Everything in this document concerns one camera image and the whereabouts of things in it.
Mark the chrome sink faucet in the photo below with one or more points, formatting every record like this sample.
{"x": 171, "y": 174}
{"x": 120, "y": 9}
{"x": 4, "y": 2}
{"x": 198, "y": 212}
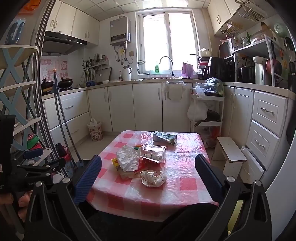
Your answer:
{"x": 171, "y": 63}

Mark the person's left hand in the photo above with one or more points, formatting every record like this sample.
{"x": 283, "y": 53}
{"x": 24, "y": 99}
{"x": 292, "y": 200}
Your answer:
{"x": 24, "y": 199}

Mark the blue cloth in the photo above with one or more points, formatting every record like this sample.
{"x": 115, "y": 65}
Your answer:
{"x": 91, "y": 83}

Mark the cream wall cabinets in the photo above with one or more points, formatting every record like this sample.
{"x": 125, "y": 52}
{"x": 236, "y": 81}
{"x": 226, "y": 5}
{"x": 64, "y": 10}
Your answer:
{"x": 78, "y": 23}
{"x": 219, "y": 16}

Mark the white door hanging rack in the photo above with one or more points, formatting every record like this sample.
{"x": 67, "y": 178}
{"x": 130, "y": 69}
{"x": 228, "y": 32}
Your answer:
{"x": 174, "y": 91}

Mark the bag of vegetables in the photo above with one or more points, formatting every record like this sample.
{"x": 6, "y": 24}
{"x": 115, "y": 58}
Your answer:
{"x": 214, "y": 85}

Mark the white wooden stool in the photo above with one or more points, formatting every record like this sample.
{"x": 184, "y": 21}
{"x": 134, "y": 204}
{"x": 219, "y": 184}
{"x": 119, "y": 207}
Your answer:
{"x": 229, "y": 150}

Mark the white storage trolley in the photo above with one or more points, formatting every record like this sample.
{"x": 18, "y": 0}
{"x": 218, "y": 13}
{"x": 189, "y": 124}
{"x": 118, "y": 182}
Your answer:
{"x": 208, "y": 98}

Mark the white base cabinets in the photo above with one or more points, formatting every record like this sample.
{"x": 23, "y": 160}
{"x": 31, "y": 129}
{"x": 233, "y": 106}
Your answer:
{"x": 143, "y": 106}

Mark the black stockpot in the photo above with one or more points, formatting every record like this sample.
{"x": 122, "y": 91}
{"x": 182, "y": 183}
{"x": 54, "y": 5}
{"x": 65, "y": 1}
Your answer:
{"x": 245, "y": 74}

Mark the black microwave oven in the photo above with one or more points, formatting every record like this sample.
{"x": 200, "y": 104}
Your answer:
{"x": 229, "y": 68}

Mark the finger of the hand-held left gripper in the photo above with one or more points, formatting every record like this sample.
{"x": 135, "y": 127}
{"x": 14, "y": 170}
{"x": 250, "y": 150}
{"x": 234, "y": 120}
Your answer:
{"x": 55, "y": 163}
{"x": 33, "y": 153}

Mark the black clay pot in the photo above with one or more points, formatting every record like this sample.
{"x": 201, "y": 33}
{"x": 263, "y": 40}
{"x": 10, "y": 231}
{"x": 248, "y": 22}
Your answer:
{"x": 66, "y": 82}

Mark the white wrapper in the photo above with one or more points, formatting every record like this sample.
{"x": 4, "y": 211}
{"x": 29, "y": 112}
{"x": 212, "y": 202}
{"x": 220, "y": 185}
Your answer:
{"x": 152, "y": 178}

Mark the wall utensil rack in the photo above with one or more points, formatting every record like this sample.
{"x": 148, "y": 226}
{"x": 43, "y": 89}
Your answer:
{"x": 92, "y": 66}

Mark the small white plastic bag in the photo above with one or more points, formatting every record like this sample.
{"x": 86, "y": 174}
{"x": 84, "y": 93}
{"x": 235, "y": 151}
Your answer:
{"x": 198, "y": 90}

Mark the orange and green wrapper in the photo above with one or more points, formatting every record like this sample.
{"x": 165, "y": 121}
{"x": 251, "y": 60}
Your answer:
{"x": 138, "y": 146}

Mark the black air fryer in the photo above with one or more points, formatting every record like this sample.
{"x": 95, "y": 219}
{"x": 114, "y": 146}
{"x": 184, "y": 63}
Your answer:
{"x": 216, "y": 68}

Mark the green bottle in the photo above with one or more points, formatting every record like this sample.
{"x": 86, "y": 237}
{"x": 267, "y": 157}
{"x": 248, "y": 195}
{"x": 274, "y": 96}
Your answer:
{"x": 157, "y": 69}

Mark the white cabinet drawer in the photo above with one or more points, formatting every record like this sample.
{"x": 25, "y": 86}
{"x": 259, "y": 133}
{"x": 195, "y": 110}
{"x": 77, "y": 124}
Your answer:
{"x": 261, "y": 141}
{"x": 252, "y": 166}
{"x": 268, "y": 111}

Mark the black range hood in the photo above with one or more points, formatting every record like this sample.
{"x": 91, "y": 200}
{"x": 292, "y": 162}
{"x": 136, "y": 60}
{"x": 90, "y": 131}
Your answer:
{"x": 57, "y": 44}

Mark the white framed window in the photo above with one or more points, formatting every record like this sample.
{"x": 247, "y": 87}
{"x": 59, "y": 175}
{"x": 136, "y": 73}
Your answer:
{"x": 178, "y": 41}

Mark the black frying pan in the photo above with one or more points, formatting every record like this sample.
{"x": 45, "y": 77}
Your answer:
{"x": 212, "y": 117}

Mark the white electric kettle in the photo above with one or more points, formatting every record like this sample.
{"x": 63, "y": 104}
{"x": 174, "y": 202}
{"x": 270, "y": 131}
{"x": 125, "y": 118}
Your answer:
{"x": 126, "y": 74}

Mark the dark sauce bottle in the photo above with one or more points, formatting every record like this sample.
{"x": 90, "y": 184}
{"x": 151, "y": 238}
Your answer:
{"x": 120, "y": 76}

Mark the white electric water pot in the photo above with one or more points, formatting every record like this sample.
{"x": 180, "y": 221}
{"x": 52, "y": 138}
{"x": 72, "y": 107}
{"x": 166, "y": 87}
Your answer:
{"x": 260, "y": 70}

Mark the black wok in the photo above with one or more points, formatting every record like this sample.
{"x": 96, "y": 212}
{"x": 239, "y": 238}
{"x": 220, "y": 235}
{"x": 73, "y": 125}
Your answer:
{"x": 47, "y": 85}

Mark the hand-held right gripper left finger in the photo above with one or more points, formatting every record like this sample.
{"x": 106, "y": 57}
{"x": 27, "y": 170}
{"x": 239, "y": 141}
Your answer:
{"x": 89, "y": 176}

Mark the purple cloth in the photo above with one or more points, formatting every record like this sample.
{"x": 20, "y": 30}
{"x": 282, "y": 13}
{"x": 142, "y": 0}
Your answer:
{"x": 187, "y": 69}

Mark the blue and white shelf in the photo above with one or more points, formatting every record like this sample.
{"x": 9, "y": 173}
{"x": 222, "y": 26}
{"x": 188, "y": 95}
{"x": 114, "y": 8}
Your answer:
{"x": 9, "y": 76}

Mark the black framed board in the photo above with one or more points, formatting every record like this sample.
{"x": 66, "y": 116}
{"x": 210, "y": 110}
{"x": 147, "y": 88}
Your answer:
{"x": 104, "y": 75}

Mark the green silver carton box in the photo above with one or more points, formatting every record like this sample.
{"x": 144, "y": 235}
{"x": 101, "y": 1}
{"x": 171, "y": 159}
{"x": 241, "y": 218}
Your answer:
{"x": 165, "y": 138}

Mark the floral bag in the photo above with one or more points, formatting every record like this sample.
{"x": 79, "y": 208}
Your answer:
{"x": 95, "y": 132}

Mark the cream pot with lid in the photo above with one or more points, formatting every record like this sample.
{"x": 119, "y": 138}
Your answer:
{"x": 205, "y": 52}

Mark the grey mop pole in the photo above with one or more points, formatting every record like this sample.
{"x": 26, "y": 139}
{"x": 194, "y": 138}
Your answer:
{"x": 69, "y": 129}
{"x": 60, "y": 111}

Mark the clear plastic container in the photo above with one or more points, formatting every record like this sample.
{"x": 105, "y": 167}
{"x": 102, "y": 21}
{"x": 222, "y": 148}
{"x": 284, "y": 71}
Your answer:
{"x": 153, "y": 151}

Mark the red frying pan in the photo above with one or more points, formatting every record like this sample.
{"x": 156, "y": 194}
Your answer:
{"x": 274, "y": 66}

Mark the orange plastic bag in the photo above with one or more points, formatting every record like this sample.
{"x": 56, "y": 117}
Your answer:
{"x": 210, "y": 136}

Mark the large white plastic bag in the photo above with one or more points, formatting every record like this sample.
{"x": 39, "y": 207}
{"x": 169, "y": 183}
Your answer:
{"x": 196, "y": 111}

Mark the small yellow packet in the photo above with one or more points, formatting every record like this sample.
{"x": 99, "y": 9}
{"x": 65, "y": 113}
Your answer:
{"x": 115, "y": 162}

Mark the red checked tablecloth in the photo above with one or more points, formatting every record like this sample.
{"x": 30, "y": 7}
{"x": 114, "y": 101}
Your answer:
{"x": 185, "y": 166}

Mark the grey wall water heater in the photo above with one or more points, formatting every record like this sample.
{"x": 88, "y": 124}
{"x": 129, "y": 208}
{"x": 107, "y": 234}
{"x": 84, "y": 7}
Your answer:
{"x": 119, "y": 30}

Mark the white refrigerator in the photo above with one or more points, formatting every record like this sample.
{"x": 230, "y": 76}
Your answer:
{"x": 284, "y": 176}

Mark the white kitchen rack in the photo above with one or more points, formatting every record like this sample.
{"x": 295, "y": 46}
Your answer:
{"x": 259, "y": 47}

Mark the pink wall stickers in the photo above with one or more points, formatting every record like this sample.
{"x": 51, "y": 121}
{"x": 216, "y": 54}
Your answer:
{"x": 52, "y": 67}

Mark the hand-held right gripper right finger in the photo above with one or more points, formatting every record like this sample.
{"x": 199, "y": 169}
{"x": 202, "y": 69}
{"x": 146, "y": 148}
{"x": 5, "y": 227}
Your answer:
{"x": 208, "y": 176}

